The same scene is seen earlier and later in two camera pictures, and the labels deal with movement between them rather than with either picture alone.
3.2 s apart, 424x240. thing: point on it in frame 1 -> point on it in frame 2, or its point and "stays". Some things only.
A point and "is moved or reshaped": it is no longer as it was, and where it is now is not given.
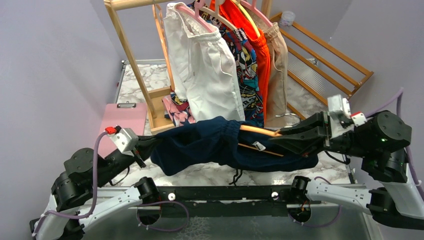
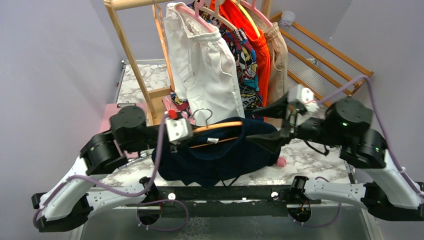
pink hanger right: x=252 y=8 stays
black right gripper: x=305 y=143 -> x=272 y=141
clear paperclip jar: x=287 y=18 stays
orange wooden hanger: x=264 y=131 -> x=206 y=127
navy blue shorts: x=220 y=144 is moved or reshaped
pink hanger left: x=198 y=4 stays
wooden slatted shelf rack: x=316 y=70 stays
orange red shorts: x=231 y=12 stays
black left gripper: x=143 y=149 -> x=179 y=144
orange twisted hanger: x=159 y=18 stays
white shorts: x=203 y=66 stays
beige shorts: x=278 y=54 stays
